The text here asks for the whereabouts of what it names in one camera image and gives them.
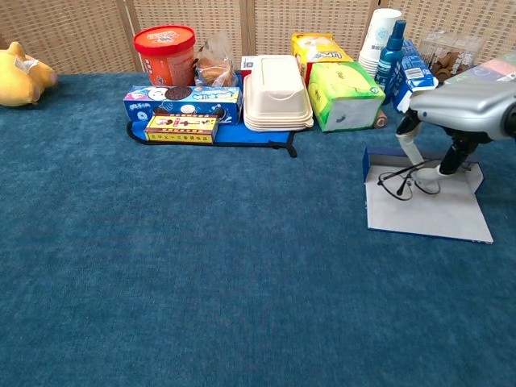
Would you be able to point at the blue flat tray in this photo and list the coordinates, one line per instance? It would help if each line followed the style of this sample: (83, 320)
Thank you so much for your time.
(250, 135)

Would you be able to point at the woven folding screen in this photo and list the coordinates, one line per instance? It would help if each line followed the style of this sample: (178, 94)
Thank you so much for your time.
(80, 32)

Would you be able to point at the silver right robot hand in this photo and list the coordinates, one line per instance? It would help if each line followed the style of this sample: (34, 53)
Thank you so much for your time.
(463, 106)

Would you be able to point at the blue spray bottle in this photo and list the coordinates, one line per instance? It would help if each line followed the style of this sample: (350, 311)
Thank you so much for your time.
(389, 60)

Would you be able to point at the black-framed eyeglasses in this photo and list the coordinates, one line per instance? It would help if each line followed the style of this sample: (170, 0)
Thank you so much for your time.
(403, 187)

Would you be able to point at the blue glasses case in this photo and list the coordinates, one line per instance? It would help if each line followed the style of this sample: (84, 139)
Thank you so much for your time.
(423, 217)

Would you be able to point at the blue white milk carton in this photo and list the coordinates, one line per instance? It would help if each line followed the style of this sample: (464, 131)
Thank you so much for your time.
(415, 72)

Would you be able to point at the red instant noodle tub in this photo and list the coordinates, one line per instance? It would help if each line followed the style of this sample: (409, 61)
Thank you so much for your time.
(165, 56)

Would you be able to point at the pastel tissue multipack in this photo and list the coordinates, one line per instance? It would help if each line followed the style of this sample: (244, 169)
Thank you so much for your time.
(488, 70)

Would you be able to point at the stack of white paper cups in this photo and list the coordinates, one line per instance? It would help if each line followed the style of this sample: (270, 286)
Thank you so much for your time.
(377, 36)

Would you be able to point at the clear box with brown pieces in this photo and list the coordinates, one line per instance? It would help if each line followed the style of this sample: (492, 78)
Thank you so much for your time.
(447, 64)

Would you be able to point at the stack of beige food containers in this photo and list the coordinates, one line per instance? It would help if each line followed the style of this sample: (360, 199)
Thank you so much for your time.
(276, 96)

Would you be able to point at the teal carpet table cover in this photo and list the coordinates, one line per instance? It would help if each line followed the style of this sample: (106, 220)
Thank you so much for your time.
(121, 282)

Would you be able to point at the small brown wooden roller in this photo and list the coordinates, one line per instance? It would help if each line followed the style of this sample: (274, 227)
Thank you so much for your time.
(380, 121)

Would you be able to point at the small red white box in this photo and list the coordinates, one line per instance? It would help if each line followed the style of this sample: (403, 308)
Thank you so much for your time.
(248, 66)

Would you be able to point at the small yellow red box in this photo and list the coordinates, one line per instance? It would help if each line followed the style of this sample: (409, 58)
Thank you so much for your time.
(181, 129)

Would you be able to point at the clear bag of pastries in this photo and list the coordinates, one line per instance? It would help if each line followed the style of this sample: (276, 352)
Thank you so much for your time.
(213, 72)

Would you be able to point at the blue cookie box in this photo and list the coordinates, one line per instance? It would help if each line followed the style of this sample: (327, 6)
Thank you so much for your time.
(201, 98)

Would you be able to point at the yellow tissue pack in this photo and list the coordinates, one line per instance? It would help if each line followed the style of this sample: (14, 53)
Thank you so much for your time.
(318, 50)

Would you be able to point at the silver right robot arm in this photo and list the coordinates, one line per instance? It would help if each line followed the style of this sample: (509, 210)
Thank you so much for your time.
(511, 123)

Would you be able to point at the yellow plush toy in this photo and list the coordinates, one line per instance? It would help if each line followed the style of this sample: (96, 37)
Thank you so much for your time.
(16, 80)

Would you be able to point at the green tissue pack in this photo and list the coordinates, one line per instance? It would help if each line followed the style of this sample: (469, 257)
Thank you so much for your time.
(338, 84)

